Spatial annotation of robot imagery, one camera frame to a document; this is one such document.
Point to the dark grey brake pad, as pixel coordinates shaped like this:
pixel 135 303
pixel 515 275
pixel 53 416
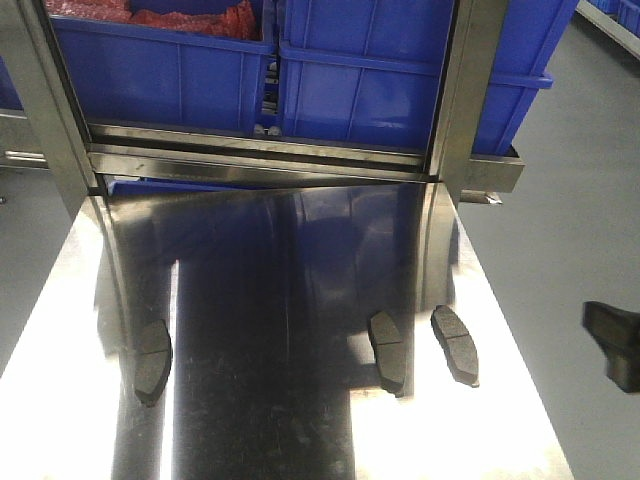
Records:
pixel 153 362
pixel 457 345
pixel 389 353

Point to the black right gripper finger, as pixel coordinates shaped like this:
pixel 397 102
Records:
pixel 616 332

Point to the stainless steel rack frame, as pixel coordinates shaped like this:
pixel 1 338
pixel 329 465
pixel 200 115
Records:
pixel 81 155

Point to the blue plastic bin left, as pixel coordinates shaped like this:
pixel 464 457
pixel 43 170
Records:
pixel 125 72

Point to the blue plastic bin right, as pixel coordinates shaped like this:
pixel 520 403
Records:
pixel 368 72

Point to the blue plastic bin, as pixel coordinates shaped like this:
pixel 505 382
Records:
pixel 368 72
pixel 125 72

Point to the red bubble wrap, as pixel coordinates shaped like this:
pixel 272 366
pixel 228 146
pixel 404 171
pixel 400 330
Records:
pixel 236 21

